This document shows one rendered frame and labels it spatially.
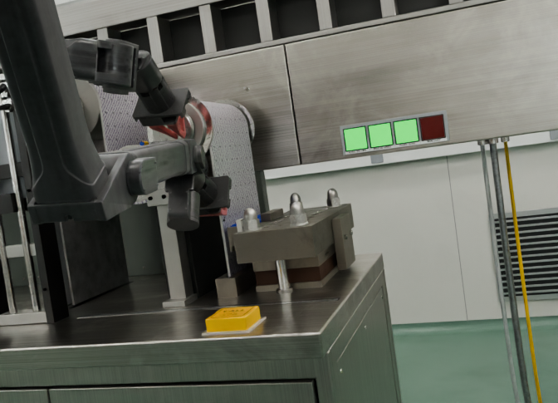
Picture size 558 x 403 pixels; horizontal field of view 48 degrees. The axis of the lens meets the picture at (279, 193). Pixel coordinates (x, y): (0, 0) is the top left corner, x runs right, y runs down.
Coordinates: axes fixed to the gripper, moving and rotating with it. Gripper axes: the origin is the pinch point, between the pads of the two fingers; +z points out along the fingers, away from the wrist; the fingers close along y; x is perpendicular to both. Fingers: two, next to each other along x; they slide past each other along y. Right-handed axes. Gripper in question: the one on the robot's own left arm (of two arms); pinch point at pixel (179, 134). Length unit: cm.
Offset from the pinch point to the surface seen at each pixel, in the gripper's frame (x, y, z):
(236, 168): 4.5, 5.1, 17.8
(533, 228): 125, 86, 245
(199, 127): 2.9, 3.0, 1.8
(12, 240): 4, -74, 46
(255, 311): -34.9, 20.1, 5.6
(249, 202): 1.6, 5.8, 27.0
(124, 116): 12.7, -19.9, 7.2
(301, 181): 152, -49, 225
